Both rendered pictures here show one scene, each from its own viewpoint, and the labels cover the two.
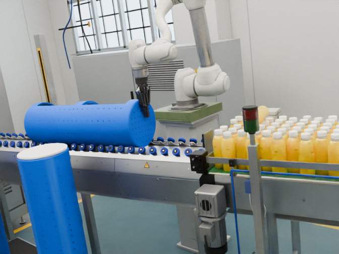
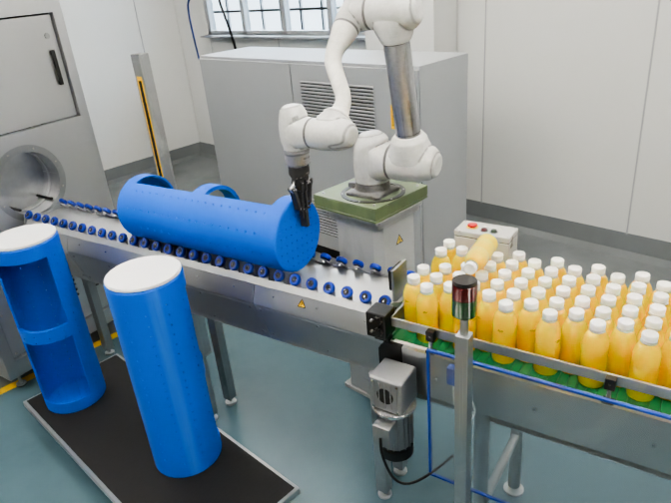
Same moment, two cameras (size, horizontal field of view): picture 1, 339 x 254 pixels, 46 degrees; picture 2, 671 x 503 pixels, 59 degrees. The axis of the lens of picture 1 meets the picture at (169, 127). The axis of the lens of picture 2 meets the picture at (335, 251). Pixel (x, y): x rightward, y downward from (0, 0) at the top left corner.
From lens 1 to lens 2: 50 cm
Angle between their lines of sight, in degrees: 13
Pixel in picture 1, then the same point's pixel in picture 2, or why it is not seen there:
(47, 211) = (151, 364)
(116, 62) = (269, 75)
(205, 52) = (405, 116)
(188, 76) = (376, 147)
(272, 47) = (519, 60)
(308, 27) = (583, 35)
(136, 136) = (288, 256)
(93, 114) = (221, 216)
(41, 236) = (144, 395)
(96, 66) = (237, 77)
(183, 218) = not seen: hidden behind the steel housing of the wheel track
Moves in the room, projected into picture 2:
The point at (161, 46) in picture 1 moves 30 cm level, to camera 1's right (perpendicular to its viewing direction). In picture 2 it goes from (332, 125) to (424, 118)
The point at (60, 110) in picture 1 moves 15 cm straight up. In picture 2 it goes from (172, 199) to (164, 163)
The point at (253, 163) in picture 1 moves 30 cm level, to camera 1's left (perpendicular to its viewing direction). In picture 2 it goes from (462, 361) to (347, 368)
